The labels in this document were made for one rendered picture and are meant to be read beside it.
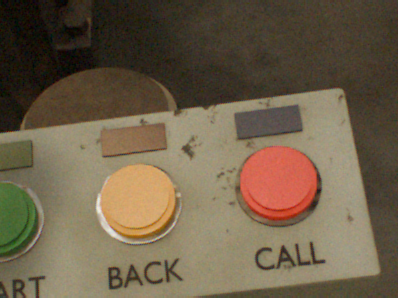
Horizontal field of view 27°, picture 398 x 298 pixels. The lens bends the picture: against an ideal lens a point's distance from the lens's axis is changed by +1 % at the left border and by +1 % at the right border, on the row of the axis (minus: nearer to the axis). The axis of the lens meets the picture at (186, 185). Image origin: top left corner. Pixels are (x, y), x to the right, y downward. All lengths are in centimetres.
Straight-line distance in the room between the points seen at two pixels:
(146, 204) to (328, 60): 103
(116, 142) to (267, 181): 9
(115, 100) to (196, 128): 18
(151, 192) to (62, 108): 21
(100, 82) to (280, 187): 25
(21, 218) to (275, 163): 14
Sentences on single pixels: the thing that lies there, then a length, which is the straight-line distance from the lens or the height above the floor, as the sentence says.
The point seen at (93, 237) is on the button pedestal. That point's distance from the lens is 44.
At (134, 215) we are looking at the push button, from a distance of 43.
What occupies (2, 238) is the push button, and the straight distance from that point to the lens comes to 44.
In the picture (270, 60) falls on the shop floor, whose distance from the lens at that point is 144.
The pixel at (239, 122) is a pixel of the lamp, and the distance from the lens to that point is 45.
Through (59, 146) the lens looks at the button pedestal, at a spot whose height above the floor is 61.
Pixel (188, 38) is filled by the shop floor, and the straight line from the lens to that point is 151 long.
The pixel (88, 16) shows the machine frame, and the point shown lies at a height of 7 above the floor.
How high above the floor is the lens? 93
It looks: 48 degrees down
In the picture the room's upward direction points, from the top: 10 degrees counter-clockwise
